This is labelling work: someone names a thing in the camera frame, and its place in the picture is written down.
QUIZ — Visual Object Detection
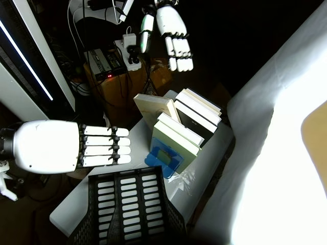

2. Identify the blue plastic bookend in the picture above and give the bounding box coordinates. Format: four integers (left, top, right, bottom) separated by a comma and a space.
144, 136, 185, 180

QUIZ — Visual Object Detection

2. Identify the white charger block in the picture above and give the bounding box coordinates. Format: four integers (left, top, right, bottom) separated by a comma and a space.
122, 27, 137, 47

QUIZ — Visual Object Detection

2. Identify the white backdrop cloth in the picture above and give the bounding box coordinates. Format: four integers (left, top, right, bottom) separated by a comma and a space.
190, 0, 327, 245

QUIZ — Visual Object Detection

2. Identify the cream spine book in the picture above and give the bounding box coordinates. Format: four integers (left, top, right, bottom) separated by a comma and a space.
181, 89, 223, 115

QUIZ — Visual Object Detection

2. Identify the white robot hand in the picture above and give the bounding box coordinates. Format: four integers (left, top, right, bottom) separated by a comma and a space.
12, 119, 132, 175
155, 5, 194, 72

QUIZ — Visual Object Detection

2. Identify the white power strip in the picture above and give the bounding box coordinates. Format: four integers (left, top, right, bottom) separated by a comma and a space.
114, 38, 143, 71

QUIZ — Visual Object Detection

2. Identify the short black labelled book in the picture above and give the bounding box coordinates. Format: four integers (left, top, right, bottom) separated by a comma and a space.
156, 111, 205, 149

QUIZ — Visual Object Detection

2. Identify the brown cardboard box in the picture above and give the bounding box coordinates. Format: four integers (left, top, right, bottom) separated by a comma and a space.
83, 58, 174, 123

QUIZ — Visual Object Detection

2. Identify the black stand pole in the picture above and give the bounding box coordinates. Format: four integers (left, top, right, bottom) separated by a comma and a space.
139, 51, 159, 97

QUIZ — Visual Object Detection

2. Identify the pale green book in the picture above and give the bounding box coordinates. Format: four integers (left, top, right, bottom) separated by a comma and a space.
152, 119, 200, 175

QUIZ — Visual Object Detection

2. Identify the black electronics box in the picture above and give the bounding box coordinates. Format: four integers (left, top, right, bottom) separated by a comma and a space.
106, 52, 128, 75

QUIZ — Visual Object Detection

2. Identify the beige wooden board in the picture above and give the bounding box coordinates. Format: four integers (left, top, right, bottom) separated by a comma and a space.
300, 101, 327, 181

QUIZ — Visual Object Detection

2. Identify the clear plastic film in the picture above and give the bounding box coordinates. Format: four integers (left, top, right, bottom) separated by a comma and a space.
163, 168, 202, 199

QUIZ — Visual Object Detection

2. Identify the black Let It Be book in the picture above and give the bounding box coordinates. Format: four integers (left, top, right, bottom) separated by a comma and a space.
175, 99, 222, 149

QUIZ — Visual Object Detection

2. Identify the beige hardcover book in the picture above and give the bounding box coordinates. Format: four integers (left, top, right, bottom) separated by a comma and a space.
133, 93, 179, 130

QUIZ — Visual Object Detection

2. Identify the black plug adapter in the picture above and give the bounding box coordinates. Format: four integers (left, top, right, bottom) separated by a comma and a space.
127, 45, 141, 65

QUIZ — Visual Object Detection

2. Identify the white spine K book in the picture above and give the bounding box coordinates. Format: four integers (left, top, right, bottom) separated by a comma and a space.
175, 91, 222, 122

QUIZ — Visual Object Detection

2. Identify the silver electronics box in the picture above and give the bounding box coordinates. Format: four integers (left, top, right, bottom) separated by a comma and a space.
85, 48, 113, 81

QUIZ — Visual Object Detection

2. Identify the black plastic file rack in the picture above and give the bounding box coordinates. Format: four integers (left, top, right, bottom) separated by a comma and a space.
66, 165, 189, 245

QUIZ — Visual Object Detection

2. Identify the white framed black panel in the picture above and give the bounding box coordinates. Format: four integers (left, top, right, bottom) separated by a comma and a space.
0, 0, 77, 122

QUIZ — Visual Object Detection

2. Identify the white curved shell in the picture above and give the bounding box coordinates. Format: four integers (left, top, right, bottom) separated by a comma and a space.
67, 0, 121, 29

